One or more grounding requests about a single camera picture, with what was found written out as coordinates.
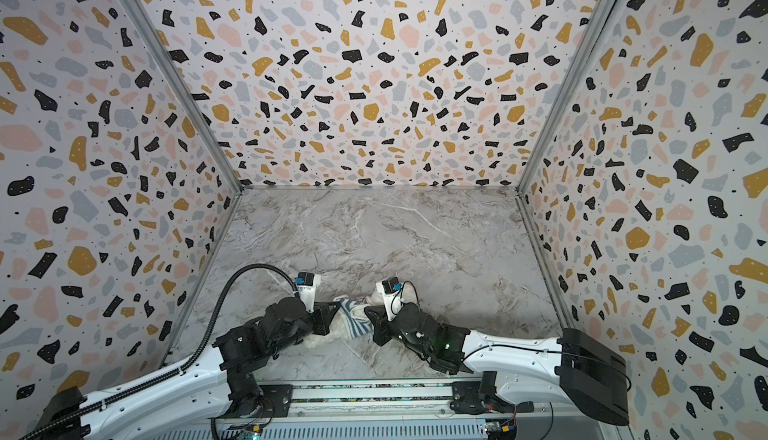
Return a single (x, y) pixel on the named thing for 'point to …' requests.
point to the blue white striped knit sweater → (359, 319)
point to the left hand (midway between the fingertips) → (346, 302)
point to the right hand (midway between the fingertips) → (364, 308)
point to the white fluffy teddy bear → (339, 331)
